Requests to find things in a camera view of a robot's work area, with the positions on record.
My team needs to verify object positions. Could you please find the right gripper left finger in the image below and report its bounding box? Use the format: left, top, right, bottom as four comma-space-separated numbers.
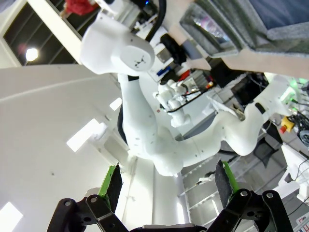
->
47, 163, 128, 232

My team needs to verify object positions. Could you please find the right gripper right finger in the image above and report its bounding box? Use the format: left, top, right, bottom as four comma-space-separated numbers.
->
207, 159, 290, 232

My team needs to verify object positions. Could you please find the clear bottle blue cap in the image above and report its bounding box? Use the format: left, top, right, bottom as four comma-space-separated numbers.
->
192, 9, 226, 45

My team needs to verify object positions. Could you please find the rectangular ceiling light panel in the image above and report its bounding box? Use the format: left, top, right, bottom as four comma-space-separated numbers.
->
0, 201, 24, 231
66, 119, 102, 152

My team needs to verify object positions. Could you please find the yellow red emergency stop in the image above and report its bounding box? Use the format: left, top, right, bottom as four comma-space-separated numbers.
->
280, 116, 296, 133

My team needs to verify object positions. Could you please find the small white background robot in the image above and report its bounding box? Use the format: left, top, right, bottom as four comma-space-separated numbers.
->
153, 78, 192, 128

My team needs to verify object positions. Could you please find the black backpack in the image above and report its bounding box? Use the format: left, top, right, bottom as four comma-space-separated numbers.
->
160, 33, 188, 65

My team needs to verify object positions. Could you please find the grey fabric basket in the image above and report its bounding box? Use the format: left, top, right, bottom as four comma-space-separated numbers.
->
179, 0, 257, 58
241, 0, 309, 53

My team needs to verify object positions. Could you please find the round ceiling lamp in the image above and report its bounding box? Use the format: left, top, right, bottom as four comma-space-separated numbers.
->
25, 47, 40, 62

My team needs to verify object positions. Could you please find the bystander in red clothing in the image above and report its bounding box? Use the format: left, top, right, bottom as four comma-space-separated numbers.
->
60, 0, 102, 16

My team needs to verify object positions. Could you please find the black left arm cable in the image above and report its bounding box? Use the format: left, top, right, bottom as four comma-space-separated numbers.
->
144, 0, 168, 42

